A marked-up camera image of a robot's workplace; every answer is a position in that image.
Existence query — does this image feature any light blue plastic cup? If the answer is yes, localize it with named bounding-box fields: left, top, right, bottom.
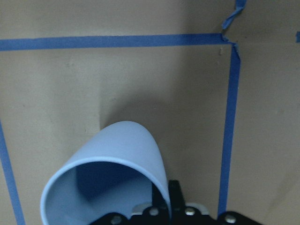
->
left=40, top=121, right=170, bottom=225

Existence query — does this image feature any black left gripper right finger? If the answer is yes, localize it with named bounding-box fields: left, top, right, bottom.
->
left=168, top=180, right=186, bottom=225

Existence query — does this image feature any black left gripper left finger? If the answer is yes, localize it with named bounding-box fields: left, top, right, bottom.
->
left=151, top=184, right=168, bottom=210

